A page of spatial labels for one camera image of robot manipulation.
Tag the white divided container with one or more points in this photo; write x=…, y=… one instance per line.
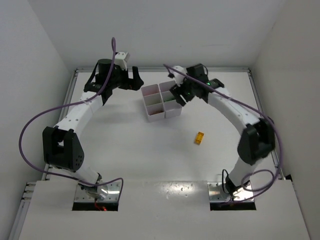
x=152, y=99
x=171, y=107

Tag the yellow lego brick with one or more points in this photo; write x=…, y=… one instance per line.
x=199, y=138

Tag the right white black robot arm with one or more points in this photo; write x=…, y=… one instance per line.
x=257, y=136

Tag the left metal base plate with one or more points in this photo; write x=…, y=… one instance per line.
x=102, y=194

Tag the metal base plate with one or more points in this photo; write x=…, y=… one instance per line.
x=217, y=195
x=102, y=194

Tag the right white divided container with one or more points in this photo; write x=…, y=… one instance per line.
x=171, y=107

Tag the left white divided container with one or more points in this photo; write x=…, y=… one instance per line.
x=152, y=99

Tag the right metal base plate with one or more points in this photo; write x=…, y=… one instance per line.
x=217, y=195

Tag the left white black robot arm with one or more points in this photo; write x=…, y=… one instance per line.
x=62, y=148

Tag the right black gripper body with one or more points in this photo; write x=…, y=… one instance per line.
x=182, y=91

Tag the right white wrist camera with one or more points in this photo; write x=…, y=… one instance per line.
x=177, y=76

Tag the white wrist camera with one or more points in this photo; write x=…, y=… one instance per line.
x=121, y=60
x=177, y=76

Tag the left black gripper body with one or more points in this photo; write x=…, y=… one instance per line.
x=127, y=80

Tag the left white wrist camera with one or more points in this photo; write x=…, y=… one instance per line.
x=121, y=60

